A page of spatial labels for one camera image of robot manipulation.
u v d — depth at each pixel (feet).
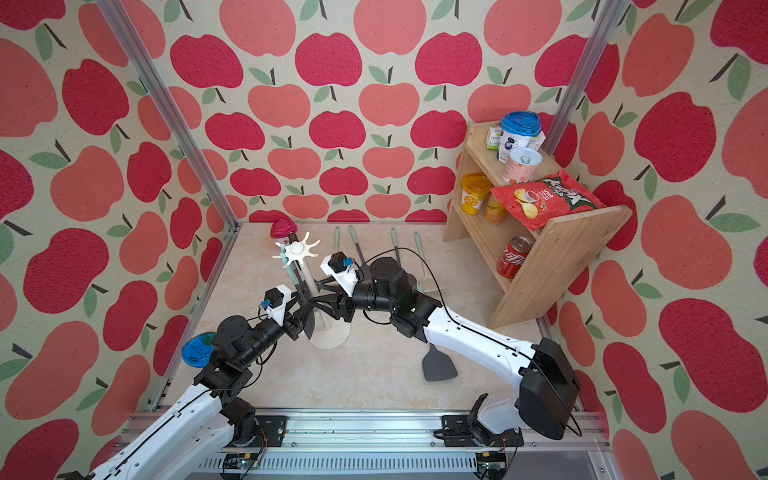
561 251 2.13
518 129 2.30
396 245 3.75
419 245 3.76
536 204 2.05
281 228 3.56
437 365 2.77
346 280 1.94
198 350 2.57
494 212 2.96
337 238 3.84
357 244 3.77
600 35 2.36
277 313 2.08
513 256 2.36
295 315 2.19
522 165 2.20
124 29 2.36
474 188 2.91
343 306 1.92
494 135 2.56
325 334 2.95
